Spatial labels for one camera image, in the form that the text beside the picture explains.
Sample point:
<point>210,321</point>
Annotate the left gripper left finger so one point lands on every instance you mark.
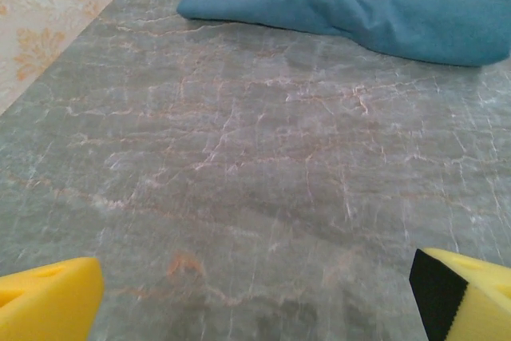
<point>48,301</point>

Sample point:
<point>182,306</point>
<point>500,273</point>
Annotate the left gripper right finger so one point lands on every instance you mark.
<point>471,301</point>

